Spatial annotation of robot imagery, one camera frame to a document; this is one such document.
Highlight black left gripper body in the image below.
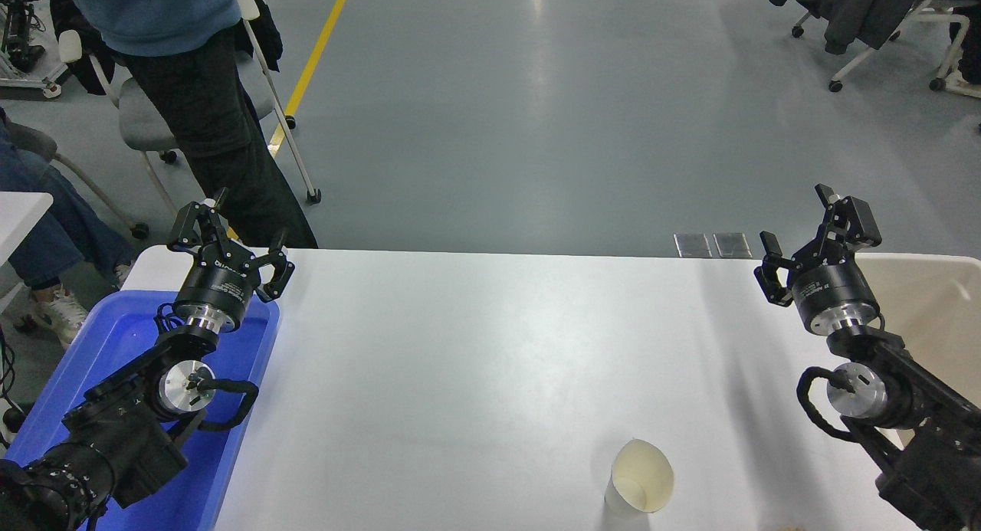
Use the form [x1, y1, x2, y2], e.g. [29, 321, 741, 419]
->
[176, 249, 260, 322]

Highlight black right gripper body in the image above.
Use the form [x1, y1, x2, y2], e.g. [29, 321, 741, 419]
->
[789, 257, 881, 324]

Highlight white paper cup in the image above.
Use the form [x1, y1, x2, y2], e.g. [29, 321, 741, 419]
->
[604, 438, 675, 516]

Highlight large pale dustbin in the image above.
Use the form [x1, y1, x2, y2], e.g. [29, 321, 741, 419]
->
[855, 254, 981, 449]

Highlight blue plastic tray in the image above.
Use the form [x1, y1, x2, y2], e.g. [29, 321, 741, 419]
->
[4, 290, 281, 531]

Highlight person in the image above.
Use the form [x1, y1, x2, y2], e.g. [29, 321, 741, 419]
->
[42, 0, 319, 250]
[939, 0, 981, 99]
[0, 106, 136, 349]

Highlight small white table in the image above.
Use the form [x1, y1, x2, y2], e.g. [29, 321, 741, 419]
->
[0, 192, 54, 311]

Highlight grey office chair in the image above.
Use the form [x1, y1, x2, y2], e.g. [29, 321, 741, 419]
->
[6, 121, 151, 241]

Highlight dark grey jacket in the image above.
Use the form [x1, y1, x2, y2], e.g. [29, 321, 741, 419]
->
[770, 0, 928, 56]

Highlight equipment stand white base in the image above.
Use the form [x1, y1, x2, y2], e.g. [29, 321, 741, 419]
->
[0, 0, 64, 100]

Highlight grey chair white frame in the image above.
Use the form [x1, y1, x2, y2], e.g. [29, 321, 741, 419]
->
[57, 0, 323, 218]

